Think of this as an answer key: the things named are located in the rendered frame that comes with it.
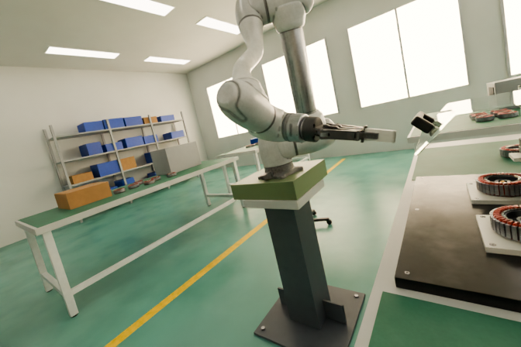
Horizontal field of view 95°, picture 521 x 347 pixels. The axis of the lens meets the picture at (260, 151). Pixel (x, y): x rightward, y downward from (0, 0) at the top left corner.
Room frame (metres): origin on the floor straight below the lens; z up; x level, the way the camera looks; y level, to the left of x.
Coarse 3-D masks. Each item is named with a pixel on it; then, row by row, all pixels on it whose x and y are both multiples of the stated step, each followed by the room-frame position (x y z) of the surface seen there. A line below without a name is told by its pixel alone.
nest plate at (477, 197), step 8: (472, 184) 0.72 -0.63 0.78; (472, 192) 0.67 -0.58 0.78; (480, 192) 0.66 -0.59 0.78; (472, 200) 0.62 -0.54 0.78; (480, 200) 0.61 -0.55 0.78; (488, 200) 0.60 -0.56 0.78; (496, 200) 0.59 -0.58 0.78; (504, 200) 0.59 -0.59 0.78; (512, 200) 0.58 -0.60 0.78; (520, 200) 0.57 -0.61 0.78
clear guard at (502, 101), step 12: (492, 96) 0.46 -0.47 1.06; (504, 96) 0.42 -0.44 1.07; (516, 96) 0.38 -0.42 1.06; (444, 108) 0.50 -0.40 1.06; (456, 108) 0.40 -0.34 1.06; (468, 108) 0.36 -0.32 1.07; (480, 108) 0.33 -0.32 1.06; (492, 108) 0.32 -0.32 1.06; (444, 120) 0.37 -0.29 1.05; (432, 132) 0.39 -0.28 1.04; (420, 144) 0.41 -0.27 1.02
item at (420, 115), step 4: (420, 112) 0.49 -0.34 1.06; (416, 116) 0.43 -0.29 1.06; (420, 116) 0.44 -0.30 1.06; (424, 116) 0.50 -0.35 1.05; (428, 116) 0.50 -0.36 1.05; (412, 120) 0.44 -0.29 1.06; (416, 120) 0.43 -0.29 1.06; (420, 120) 0.43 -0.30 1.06; (424, 120) 0.43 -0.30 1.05; (428, 120) 0.50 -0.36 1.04; (432, 120) 0.49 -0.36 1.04; (412, 124) 0.44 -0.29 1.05; (416, 124) 0.43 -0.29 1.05; (420, 124) 0.43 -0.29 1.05; (424, 124) 0.43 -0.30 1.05; (428, 124) 0.42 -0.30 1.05; (432, 124) 0.42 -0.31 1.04; (420, 128) 0.43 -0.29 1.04; (424, 128) 0.43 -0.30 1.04; (428, 128) 0.42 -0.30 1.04; (432, 128) 0.42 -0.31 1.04; (428, 132) 0.42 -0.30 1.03
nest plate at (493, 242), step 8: (480, 216) 0.54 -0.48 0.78; (488, 216) 0.53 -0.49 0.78; (480, 224) 0.51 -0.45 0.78; (488, 224) 0.50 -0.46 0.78; (480, 232) 0.49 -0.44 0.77; (488, 232) 0.47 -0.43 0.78; (496, 232) 0.47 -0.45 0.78; (488, 240) 0.45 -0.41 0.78; (496, 240) 0.45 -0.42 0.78; (504, 240) 0.44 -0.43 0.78; (512, 240) 0.43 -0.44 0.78; (488, 248) 0.43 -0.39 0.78; (496, 248) 0.42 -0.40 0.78; (504, 248) 0.42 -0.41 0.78; (512, 248) 0.41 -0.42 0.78; (520, 248) 0.41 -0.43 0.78
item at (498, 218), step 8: (496, 208) 0.49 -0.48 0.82; (504, 208) 0.49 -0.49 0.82; (512, 208) 0.48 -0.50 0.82; (520, 208) 0.48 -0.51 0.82; (496, 216) 0.47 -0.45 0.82; (504, 216) 0.46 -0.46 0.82; (512, 216) 0.48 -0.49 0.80; (520, 216) 0.46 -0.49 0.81; (496, 224) 0.46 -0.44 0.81; (504, 224) 0.44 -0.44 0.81; (512, 224) 0.43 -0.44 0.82; (520, 224) 0.42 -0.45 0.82; (504, 232) 0.44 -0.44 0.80; (512, 232) 0.43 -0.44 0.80; (520, 232) 0.42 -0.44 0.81; (520, 240) 0.42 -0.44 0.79
